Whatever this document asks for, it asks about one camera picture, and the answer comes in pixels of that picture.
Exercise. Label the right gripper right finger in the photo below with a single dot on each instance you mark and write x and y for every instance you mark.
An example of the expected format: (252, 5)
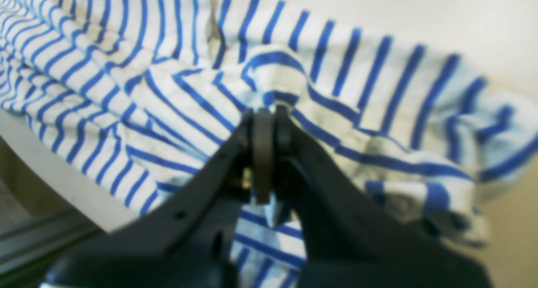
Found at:
(350, 241)

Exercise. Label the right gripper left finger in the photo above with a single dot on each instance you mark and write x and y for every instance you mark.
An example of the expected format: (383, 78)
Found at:
(186, 242)

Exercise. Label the blue white striped T-shirt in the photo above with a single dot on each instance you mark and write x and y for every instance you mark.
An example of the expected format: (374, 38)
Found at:
(138, 95)

